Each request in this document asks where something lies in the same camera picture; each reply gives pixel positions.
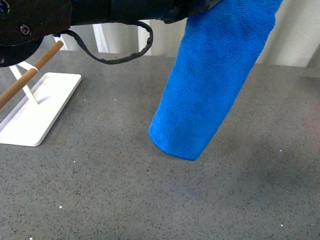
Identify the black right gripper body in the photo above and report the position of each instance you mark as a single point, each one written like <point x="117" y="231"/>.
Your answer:
<point x="25" y="23"/>

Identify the blue microfiber cloth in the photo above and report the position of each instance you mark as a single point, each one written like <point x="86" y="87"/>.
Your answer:
<point x="217" y="52"/>

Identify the white rack with wooden bars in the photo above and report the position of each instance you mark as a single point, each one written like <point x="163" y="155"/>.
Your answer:
<point x="32" y="118"/>

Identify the white curtain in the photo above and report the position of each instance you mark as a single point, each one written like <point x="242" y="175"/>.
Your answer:
<point x="294" y="40"/>

